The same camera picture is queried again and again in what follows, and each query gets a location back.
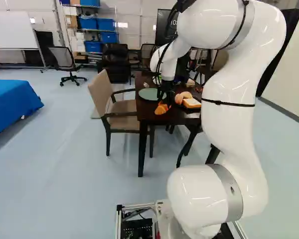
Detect round green plate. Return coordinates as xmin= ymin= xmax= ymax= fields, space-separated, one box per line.
xmin=138 ymin=88 xmax=168 ymax=102

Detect white board on stand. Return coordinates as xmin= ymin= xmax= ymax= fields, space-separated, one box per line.
xmin=0 ymin=10 xmax=45 ymax=68

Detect metal shelf with blue bins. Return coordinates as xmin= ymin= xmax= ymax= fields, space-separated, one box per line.
xmin=55 ymin=0 xmax=120 ymax=66

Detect blue covered bed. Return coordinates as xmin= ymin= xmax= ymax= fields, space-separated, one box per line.
xmin=0 ymin=79 xmax=45 ymax=140

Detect pale round bread bun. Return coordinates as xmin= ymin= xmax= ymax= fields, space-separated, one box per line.
xmin=174 ymin=92 xmax=194 ymax=105

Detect black mesh office chair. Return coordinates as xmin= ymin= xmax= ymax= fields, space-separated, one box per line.
xmin=47 ymin=45 xmax=88 ymax=87

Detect tan wooden armchair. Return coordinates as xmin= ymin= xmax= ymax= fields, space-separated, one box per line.
xmin=87 ymin=69 xmax=155 ymax=158

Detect toast slice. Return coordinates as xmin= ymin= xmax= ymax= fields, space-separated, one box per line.
xmin=181 ymin=98 xmax=202 ymax=109

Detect dark brown wooden table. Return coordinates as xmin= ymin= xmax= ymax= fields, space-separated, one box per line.
xmin=134 ymin=70 xmax=215 ymax=178

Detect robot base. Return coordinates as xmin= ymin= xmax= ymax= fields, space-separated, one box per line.
xmin=116 ymin=199 xmax=247 ymax=239

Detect orange croissant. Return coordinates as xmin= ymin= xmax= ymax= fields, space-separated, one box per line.
xmin=154 ymin=103 xmax=170 ymax=116

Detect black padded chair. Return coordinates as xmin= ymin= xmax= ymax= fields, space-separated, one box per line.
xmin=96 ymin=43 xmax=132 ymax=85

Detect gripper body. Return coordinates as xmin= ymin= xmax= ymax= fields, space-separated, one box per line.
xmin=159 ymin=79 xmax=176 ymax=99

